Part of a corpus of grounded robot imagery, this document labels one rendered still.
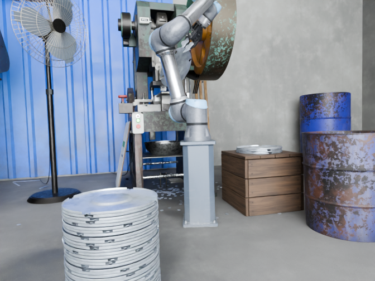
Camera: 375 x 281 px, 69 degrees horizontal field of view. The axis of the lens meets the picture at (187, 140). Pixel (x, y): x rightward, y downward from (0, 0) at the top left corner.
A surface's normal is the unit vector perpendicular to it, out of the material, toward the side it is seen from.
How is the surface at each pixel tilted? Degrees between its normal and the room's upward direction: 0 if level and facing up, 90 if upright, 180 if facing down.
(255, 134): 90
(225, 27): 106
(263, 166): 90
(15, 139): 90
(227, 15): 95
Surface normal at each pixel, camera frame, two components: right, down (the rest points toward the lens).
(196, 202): -0.01, 0.05
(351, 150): -0.45, 0.10
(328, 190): -0.76, 0.10
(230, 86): 0.26, 0.04
